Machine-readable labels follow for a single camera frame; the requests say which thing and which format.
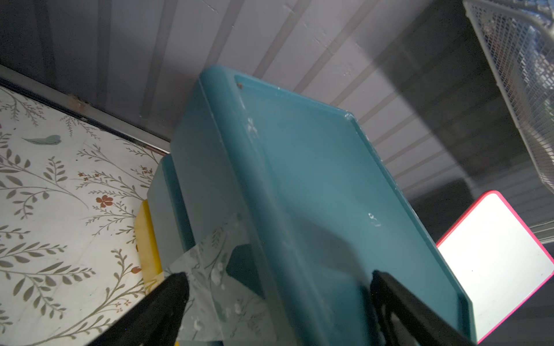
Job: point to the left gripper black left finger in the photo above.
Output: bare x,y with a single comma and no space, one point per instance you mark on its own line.
155,320

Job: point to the teal yellow drawer cabinet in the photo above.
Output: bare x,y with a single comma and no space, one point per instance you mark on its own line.
322,211

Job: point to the pink framed whiteboard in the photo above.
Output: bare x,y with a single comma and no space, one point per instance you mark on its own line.
497,260

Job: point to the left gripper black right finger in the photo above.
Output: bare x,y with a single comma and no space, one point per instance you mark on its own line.
392,299

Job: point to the clear adhesive tape piece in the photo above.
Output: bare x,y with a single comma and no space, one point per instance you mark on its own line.
227,303

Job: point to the white wire wall basket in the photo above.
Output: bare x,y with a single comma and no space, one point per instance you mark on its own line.
517,39

